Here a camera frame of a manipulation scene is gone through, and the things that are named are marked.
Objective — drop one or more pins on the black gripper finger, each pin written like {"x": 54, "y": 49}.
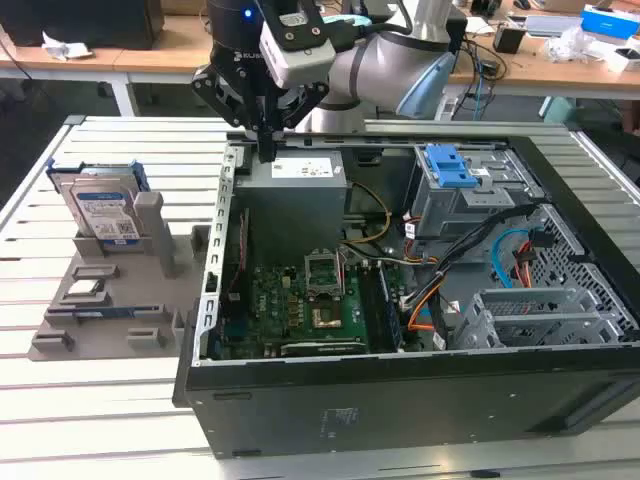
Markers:
{"x": 305, "y": 102}
{"x": 222, "y": 95}

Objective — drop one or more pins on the hard disk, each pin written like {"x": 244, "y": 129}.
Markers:
{"x": 102, "y": 210}

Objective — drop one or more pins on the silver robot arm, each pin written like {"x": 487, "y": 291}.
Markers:
{"x": 380, "y": 60}

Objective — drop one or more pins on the grey metal disk bay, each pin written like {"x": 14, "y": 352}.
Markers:
{"x": 530, "y": 300}

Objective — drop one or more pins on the wooden desk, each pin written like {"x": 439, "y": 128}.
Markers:
{"x": 150, "y": 62}
{"x": 550, "y": 75}

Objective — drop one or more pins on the grey power supply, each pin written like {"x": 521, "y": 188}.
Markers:
{"x": 290, "y": 215}

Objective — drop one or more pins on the large black box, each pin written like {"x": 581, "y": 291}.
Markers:
{"x": 100, "y": 25}

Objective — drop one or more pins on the white power strip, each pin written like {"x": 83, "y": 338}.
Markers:
{"x": 445, "y": 109}

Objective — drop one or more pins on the blue plastic drive latch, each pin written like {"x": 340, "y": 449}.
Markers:
{"x": 450, "y": 167}

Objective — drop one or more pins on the crumpled white paper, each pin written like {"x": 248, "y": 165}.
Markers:
{"x": 65, "y": 50}

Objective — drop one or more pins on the black computer tower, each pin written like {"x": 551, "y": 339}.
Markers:
{"x": 459, "y": 30}

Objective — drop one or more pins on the grey metal drive cage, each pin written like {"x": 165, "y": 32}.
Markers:
{"x": 450, "y": 212}

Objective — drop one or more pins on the green motherboard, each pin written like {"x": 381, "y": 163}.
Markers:
{"x": 280, "y": 305}

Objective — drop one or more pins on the grey parts rack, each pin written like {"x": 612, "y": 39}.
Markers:
{"x": 135, "y": 280}

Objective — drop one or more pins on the small black box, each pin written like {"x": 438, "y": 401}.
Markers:
{"x": 509, "y": 41}

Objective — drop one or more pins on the CPU socket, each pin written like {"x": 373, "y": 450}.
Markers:
{"x": 326, "y": 317}

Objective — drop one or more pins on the installed RAM stick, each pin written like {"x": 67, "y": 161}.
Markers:
{"x": 391, "y": 310}

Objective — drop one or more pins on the silver CPU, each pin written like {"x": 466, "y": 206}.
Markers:
{"x": 82, "y": 289}

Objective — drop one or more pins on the black graphics card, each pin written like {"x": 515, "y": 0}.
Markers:
{"x": 322, "y": 348}

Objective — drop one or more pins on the blue RAM stick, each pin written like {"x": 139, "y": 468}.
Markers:
{"x": 107, "y": 313}

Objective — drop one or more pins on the silver laptop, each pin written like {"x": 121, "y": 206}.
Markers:
{"x": 550, "y": 25}

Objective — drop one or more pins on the pale green bin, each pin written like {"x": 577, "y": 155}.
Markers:
{"x": 562, "y": 110}

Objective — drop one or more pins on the clear plastic bag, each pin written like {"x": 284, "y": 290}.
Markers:
{"x": 570, "y": 42}

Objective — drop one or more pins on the blue cardboard box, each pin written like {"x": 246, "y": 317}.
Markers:
{"x": 607, "y": 22}

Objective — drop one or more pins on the white phone box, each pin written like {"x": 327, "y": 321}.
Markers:
{"x": 620, "y": 60}

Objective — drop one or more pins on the black PC case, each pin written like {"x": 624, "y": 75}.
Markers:
{"x": 400, "y": 410}

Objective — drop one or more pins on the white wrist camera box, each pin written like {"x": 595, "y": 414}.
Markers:
{"x": 300, "y": 60}

